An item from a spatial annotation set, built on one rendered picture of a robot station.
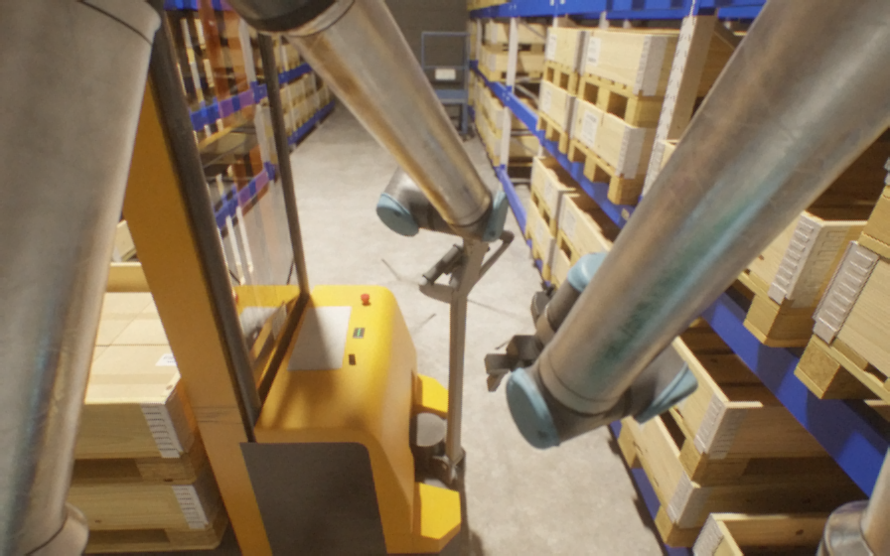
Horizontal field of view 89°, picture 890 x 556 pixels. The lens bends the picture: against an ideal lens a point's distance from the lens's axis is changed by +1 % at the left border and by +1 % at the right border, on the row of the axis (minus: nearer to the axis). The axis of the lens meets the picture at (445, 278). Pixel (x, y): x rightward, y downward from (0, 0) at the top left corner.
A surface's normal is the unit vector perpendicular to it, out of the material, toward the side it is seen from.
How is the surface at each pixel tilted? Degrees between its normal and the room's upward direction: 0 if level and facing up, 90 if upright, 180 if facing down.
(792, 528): 90
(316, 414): 0
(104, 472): 0
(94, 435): 90
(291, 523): 90
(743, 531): 90
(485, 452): 0
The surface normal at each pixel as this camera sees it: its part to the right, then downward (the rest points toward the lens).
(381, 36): 0.85, 0.34
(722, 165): -0.82, 0.33
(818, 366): -1.00, 0.00
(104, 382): 0.02, -0.87
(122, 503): 0.04, 0.49
